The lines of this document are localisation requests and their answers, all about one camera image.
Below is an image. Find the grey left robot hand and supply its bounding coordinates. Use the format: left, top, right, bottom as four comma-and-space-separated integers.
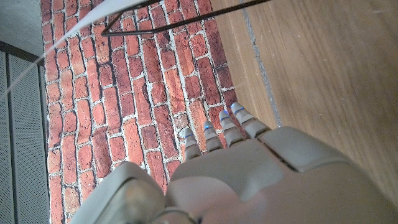
68, 101, 398, 224

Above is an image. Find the red brick print backdrop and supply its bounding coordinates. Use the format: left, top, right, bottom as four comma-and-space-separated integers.
39, 0, 246, 224

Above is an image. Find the white paper file sheet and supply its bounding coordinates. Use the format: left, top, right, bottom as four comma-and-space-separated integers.
0, 0, 137, 97

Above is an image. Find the black wire file holder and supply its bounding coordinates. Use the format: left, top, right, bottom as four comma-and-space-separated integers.
101, 0, 271, 37

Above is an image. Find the dark grey perforated panel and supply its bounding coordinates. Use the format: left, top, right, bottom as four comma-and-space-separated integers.
0, 40, 50, 224

